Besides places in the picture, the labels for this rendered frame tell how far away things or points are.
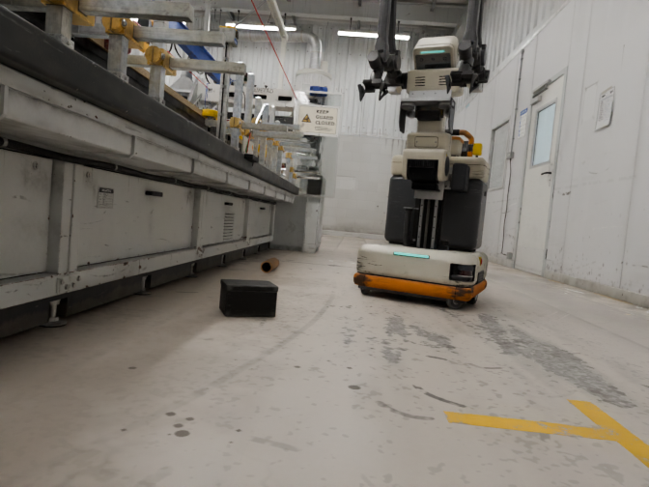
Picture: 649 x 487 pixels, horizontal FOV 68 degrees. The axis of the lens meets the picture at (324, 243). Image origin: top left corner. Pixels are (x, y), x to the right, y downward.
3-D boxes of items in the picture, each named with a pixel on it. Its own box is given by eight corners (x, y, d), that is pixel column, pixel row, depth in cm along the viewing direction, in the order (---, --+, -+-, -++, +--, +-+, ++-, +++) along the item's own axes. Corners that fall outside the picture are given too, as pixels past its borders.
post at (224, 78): (226, 144, 226) (234, 46, 224) (223, 142, 221) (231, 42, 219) (216, 143, 226) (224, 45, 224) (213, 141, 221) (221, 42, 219)
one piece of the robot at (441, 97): (404, 134, 262) (408, 95, 261) (455, 135, 250) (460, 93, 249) (395, 128, 247) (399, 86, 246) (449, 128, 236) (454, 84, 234)
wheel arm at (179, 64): (245, 78, 154) (246, 64, 153) (242, 74, 150) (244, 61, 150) (113, 68, 156) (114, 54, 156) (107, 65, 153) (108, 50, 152)
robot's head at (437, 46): (421, 64, 265) (418, 36, 256) (460, 62, 256) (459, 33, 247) (414, 75, 256) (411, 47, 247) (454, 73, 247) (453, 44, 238)
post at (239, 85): (238, 157, 252) (244, 63, 249) (236, 156, 248) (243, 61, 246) (231, 157, 252) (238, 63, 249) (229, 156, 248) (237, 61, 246)
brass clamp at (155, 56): (178, 76, 158) (179, 61, 158) (161, 63, 145) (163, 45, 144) (159, 74, 159) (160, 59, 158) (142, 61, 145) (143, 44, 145)
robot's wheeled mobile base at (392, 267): (388, 278, 323) (391, 241, 322) (487, 292, 296) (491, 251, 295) (350, 287, 262) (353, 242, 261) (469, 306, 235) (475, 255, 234)
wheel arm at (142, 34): (225, 51, 129) (226, 35, 129) (221, 46, 125) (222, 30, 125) (68, 40, 131) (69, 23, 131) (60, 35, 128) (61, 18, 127)
